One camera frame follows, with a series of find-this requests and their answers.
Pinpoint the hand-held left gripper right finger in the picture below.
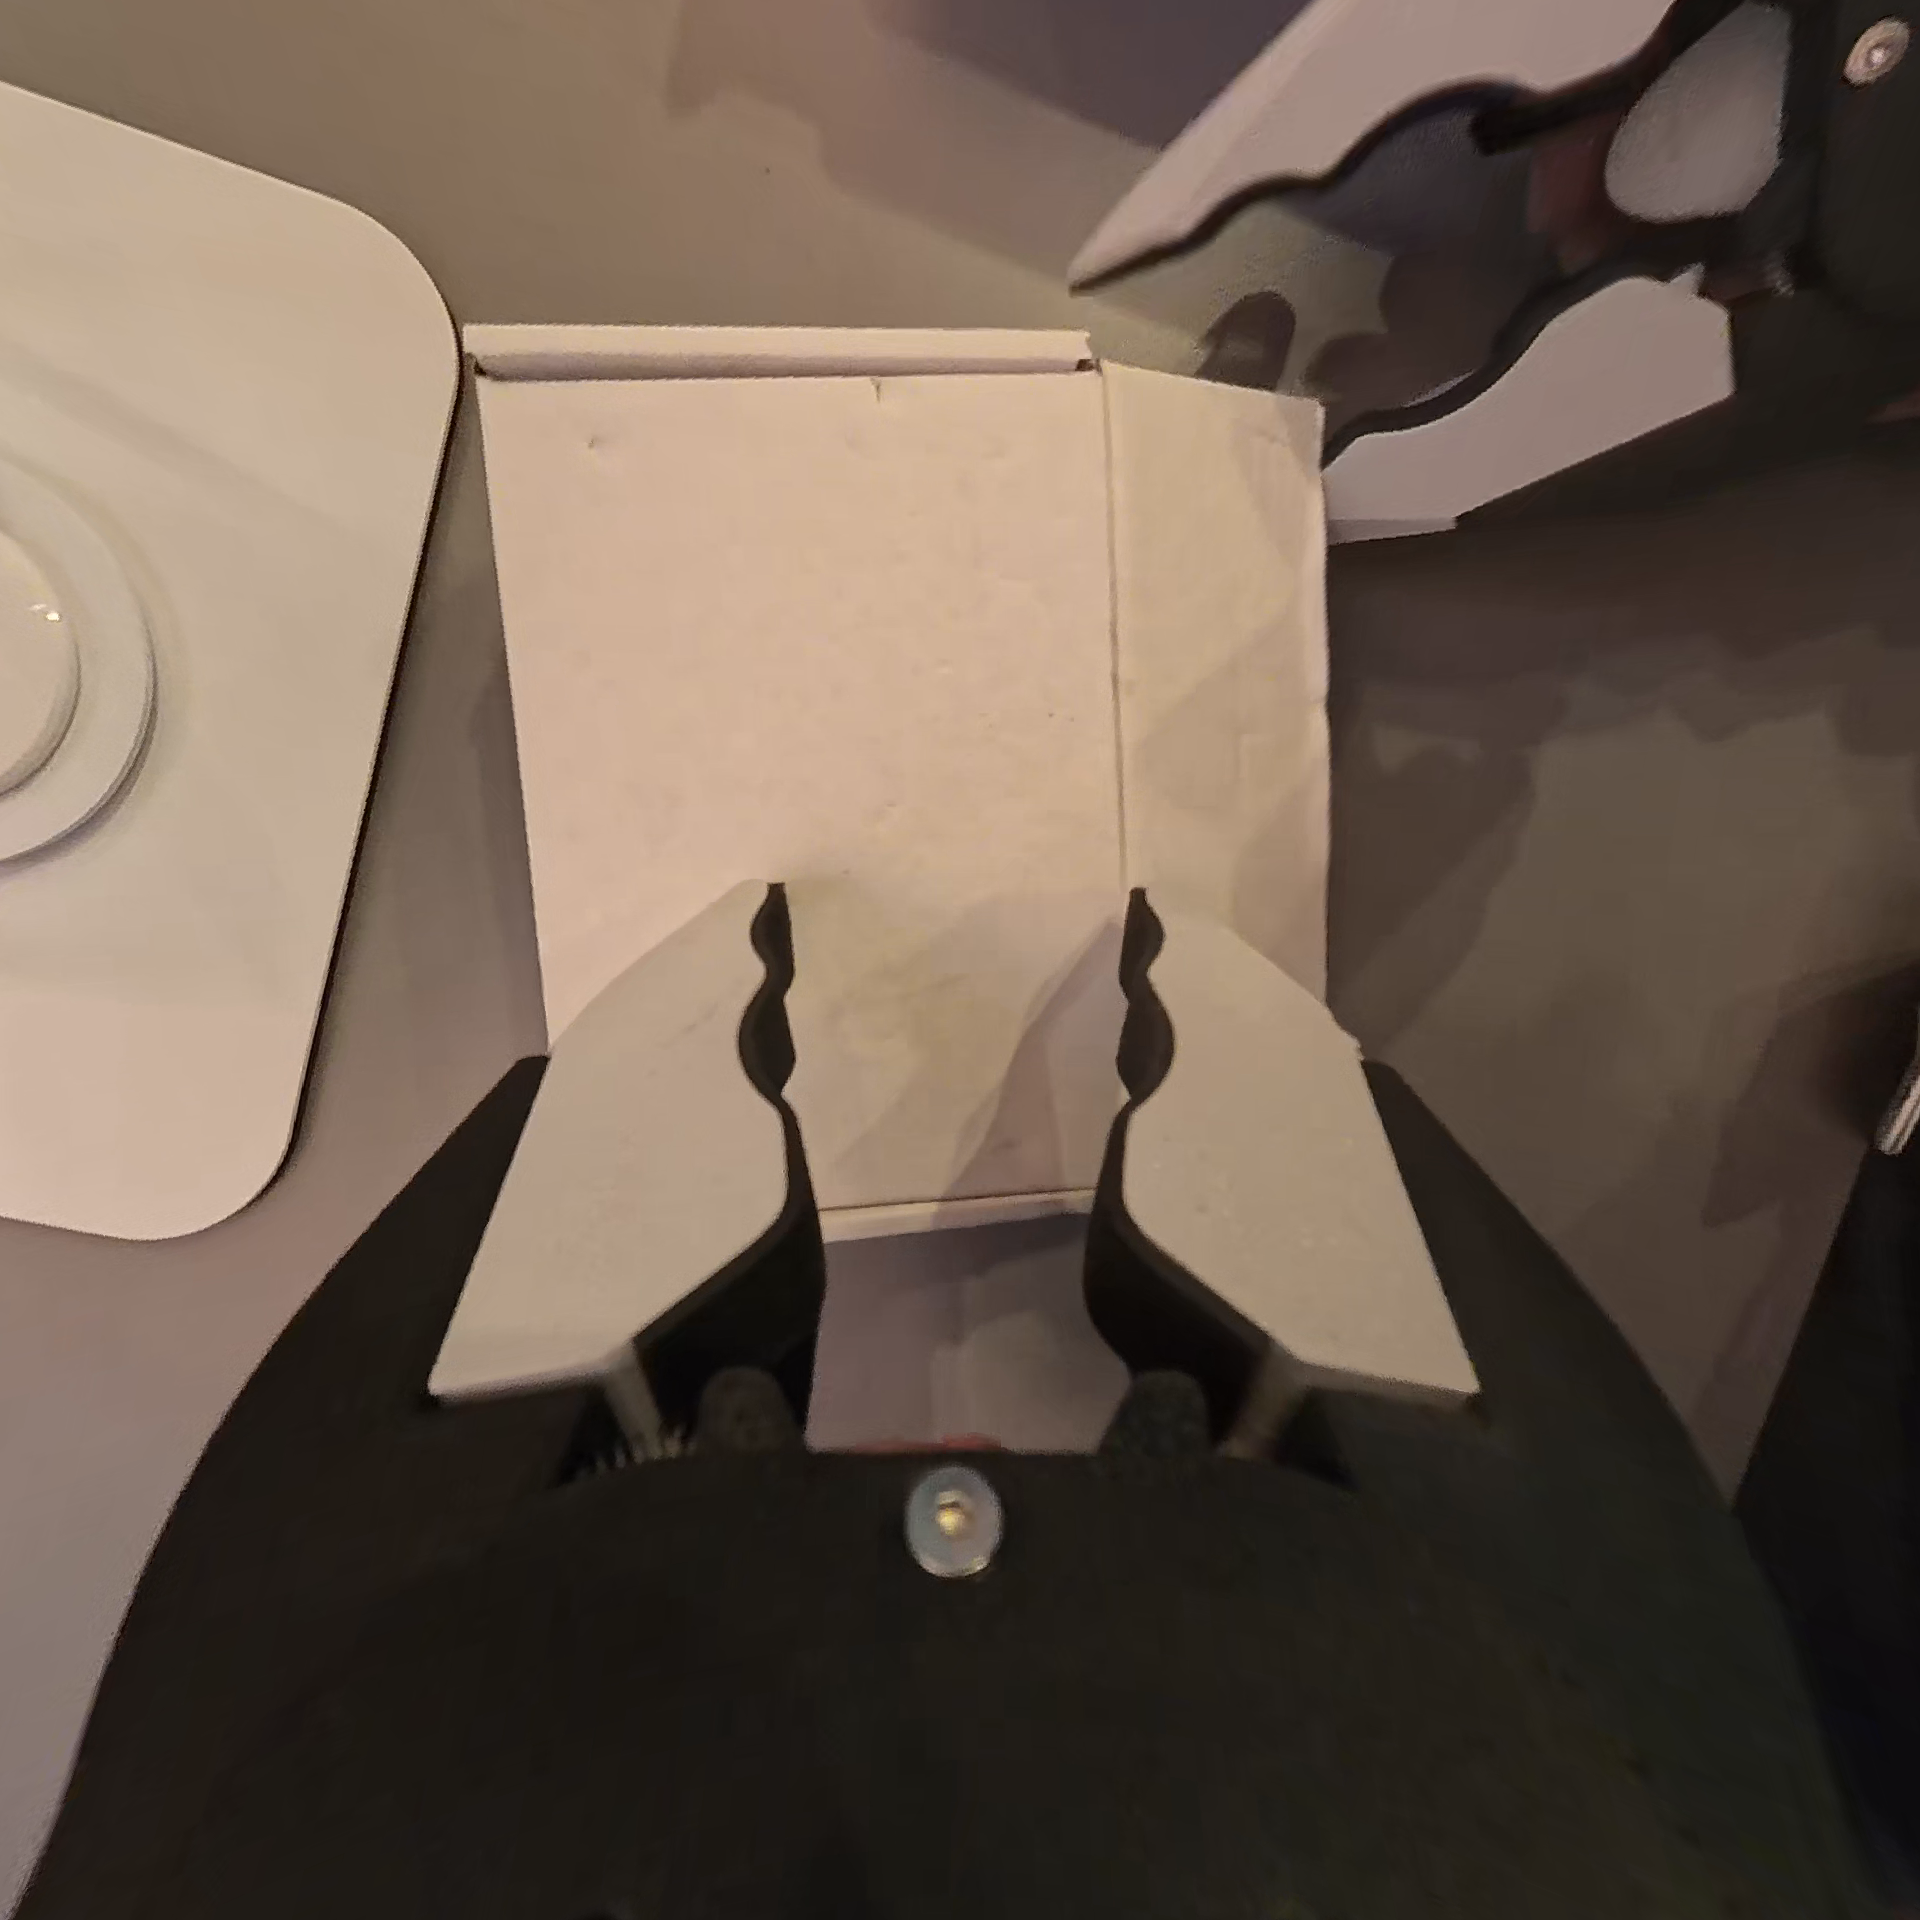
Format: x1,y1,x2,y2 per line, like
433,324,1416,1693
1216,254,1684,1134
1082,885,1482,1459

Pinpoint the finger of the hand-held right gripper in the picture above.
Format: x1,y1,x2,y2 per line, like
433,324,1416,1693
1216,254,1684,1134
1067,0,1789,298
1316,257,1794,544

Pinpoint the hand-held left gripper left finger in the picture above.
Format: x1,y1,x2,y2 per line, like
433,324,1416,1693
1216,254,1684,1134
427,880,828,1459

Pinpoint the white cardboard box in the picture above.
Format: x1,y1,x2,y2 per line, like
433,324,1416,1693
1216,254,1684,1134
464,321,1334,1243

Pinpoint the white rounded mounting plate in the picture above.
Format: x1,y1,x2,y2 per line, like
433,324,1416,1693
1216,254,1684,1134
0,82,456,1239

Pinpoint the person's black clothing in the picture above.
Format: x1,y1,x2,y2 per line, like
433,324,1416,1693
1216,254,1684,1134
1739,1155,1920,1801

